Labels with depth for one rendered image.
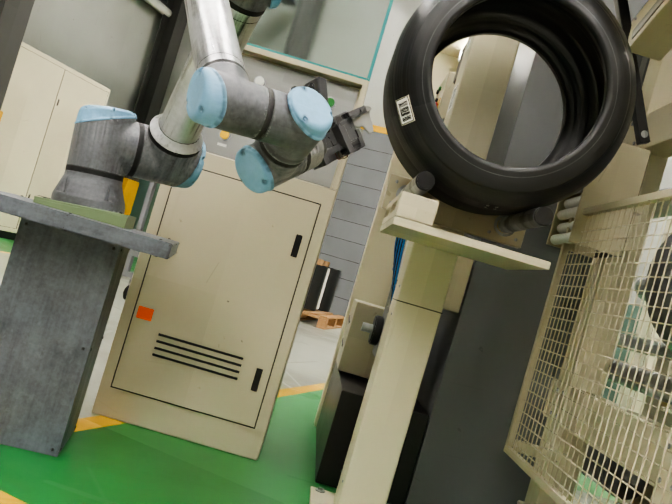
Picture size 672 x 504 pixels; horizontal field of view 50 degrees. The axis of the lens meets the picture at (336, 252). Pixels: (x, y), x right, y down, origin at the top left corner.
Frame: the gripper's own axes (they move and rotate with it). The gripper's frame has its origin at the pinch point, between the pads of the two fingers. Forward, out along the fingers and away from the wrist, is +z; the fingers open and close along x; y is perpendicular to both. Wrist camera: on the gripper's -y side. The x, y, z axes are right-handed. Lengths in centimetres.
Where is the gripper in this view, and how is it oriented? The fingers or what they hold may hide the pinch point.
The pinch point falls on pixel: (364, 107)
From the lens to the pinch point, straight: 158.3
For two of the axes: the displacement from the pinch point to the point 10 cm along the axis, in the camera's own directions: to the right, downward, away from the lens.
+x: 6.7, -1.7, -7.2
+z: 6.2, -4.0, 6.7
